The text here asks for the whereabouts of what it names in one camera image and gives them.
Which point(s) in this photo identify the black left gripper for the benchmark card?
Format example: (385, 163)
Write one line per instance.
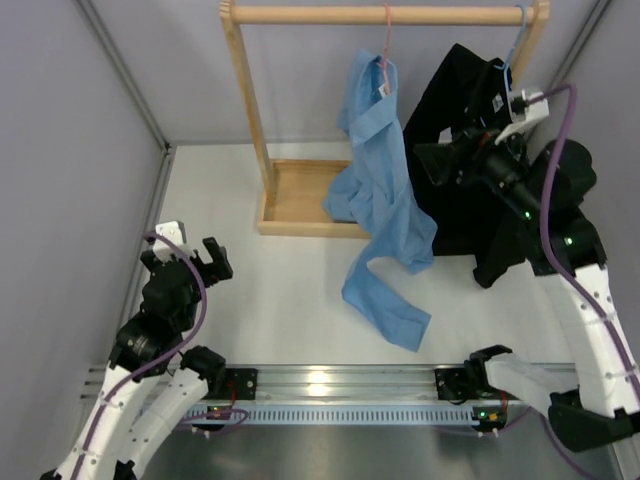
(219, 269)

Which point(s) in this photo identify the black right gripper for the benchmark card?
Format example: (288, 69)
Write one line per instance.
(440, 161)

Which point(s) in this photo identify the light blue shirt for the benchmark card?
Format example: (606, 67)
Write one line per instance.
(375, 192)

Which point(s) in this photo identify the pink wire hanger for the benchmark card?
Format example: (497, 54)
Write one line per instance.
(387, 45)

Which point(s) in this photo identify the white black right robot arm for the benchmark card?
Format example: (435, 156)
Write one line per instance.
(542, 225)

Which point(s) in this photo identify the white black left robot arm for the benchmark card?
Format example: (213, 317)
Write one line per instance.
(152, 376)

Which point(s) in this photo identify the black shirt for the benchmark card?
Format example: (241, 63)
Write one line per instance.
(471, 220)

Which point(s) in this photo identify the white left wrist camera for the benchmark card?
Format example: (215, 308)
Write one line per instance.
(175, 232)

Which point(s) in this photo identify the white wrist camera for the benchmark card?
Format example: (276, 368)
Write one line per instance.
(175, 232)
(527, 108)

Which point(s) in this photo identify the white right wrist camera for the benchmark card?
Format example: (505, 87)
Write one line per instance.
(527, 108)

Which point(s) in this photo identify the blue wire hanger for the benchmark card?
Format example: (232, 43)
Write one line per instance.
(506, 65)

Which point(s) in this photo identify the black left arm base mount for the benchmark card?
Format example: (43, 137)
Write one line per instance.
(237, 383)

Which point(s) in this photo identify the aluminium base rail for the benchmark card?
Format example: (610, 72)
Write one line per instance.
(332, 384)

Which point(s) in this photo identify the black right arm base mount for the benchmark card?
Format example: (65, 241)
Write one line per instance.
(458, 385)

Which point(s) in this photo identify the slotted grey cable duct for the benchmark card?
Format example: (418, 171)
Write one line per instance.
(406, 415)

